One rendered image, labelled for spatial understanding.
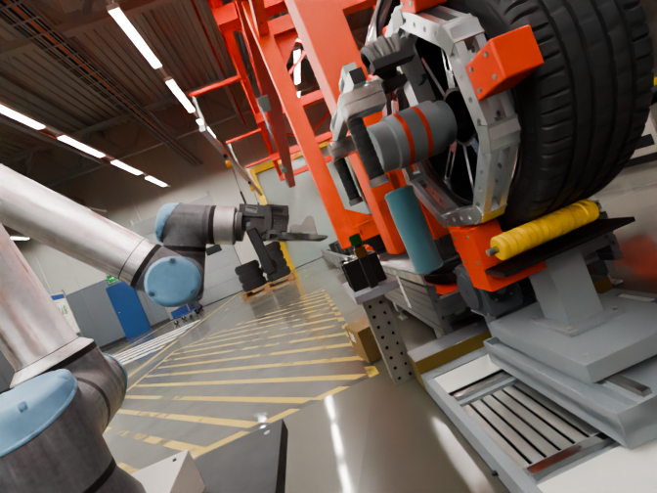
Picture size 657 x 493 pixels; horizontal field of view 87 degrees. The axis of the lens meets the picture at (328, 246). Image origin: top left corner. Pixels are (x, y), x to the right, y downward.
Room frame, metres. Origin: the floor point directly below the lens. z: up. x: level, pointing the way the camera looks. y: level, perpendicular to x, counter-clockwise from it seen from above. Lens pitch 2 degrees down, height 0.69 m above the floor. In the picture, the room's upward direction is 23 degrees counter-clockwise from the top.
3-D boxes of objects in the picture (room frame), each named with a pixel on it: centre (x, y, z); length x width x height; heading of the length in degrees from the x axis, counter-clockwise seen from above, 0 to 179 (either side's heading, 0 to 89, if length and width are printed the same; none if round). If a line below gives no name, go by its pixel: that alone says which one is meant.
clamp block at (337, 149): (1.08, -0.16, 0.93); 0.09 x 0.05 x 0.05; 93
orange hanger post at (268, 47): (3.33, -0.18, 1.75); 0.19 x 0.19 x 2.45; 3
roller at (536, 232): (0.81, -0.48, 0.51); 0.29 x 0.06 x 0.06; 93
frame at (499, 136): (0.92, -0.38, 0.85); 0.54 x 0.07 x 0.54; 3
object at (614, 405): (0.90, -0.55, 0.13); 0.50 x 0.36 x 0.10; 3
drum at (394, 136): (0.92, -0.31, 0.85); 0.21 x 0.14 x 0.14; 93
